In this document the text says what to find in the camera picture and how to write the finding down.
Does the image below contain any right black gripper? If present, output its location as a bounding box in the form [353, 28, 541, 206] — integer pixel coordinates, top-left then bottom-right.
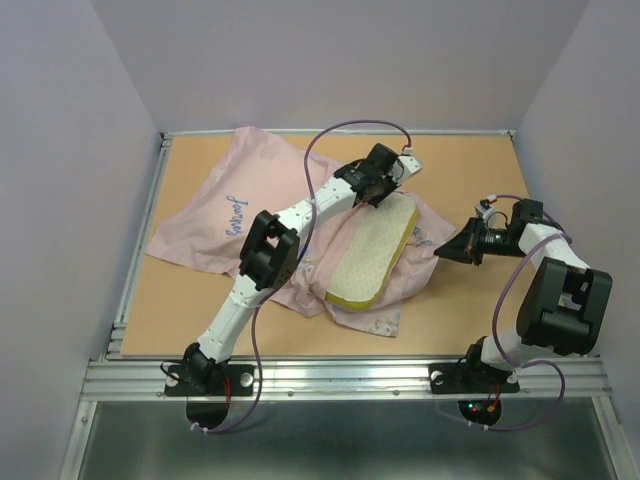
[433, 214, 528, 265]

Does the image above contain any cream yellow pillow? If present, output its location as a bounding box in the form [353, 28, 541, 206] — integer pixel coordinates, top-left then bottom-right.
[325, 193, 418, 312]

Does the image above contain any pink cartoon pillowcase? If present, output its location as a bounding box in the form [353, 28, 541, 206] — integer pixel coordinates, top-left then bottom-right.
[146, 127, 455, 337]

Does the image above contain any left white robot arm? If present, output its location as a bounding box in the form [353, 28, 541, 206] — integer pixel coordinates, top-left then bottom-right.
[183, 143, 421, 394]

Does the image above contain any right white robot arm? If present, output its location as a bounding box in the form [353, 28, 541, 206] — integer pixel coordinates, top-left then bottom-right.
[432, 195, 613, 390]

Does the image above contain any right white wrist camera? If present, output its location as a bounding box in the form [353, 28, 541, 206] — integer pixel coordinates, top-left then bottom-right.
[474, 195, 509, 228]

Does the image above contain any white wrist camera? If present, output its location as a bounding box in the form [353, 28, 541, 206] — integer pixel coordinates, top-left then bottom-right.
[474, 195, 509, 228]
[396, 147, 423, 184]

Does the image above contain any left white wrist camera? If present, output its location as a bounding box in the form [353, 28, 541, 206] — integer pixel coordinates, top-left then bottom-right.
[396, 147, 423, 184]

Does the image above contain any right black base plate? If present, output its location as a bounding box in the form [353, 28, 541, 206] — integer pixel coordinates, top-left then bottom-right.
[429, 362, 520, 395]

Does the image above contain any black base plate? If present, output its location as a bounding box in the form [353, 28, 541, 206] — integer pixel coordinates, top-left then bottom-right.
[160, 362, 254, 397]
[429, 362, 520, 395]

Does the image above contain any aluminium front rail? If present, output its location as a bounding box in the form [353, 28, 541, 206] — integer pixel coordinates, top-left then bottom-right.
[80, 356, 612, 402]

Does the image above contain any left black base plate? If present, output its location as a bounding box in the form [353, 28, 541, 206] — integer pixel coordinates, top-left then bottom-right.
[160, 362, 254, 397]

